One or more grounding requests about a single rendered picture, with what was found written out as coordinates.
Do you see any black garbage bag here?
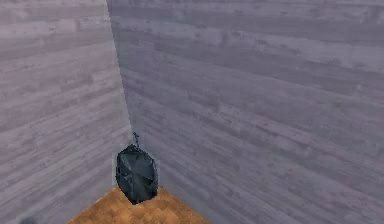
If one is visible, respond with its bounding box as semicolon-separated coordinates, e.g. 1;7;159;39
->
115;131;160;206

